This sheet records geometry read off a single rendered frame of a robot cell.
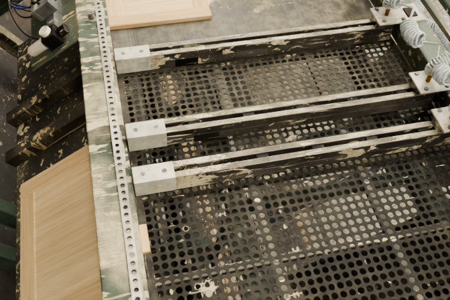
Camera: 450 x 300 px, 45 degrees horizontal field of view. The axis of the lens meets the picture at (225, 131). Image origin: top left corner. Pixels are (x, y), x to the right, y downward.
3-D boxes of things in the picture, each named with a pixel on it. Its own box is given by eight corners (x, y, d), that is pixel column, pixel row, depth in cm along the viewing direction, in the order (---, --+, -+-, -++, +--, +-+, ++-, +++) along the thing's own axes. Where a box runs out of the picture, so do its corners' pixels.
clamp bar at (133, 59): (115, 59, 201) (107, 7, 183) (405, 23, 222) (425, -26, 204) (118, 78, 195) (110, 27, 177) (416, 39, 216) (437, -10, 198)
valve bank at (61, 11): (5, -30, 227) (47, -62, 220) (31, -8, 238) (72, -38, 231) (3, 51, 197) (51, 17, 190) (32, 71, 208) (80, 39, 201)
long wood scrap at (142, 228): (138, 226, 159) (138, 224, 158) (146, 225, 159) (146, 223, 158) (142, 254, 154) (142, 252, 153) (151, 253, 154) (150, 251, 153)
